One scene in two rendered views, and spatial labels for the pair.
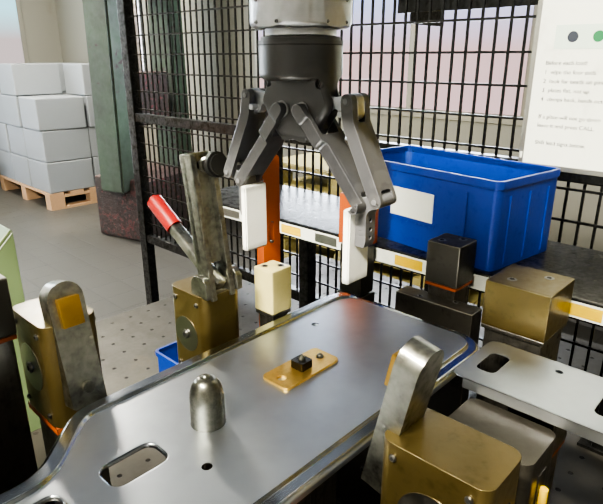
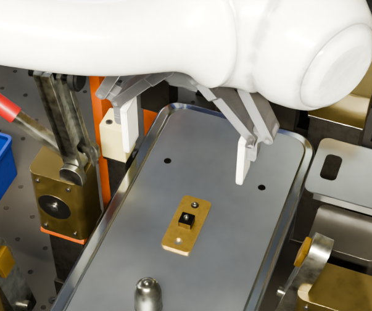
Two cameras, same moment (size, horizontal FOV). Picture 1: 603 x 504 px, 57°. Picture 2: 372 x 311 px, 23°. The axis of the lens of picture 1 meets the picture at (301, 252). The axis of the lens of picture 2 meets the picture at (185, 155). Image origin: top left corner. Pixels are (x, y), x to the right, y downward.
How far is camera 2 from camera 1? 0.64 m
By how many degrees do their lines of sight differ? 35
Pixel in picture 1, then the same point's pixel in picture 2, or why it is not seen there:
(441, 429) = (331, 277)
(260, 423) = (187, 294)
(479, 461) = (361, 297)
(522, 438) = (366, 236)
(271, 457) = not seen: outside the picture
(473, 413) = (327, 221)
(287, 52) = not seen: hidden behind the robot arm
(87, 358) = (20, 285)
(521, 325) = (344, 117)
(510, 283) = not seen: hidden behind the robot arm
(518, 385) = (355, 189)
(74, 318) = (9, 265)
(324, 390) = (216, 243)
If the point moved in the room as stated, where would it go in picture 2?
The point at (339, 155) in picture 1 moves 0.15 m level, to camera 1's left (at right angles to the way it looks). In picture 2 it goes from (231, 103) to (92, 144)
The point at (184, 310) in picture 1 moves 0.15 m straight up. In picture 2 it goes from (50, 191) to (36, 107)
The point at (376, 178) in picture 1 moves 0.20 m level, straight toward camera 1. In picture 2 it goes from (268, 123) to (338, 282)
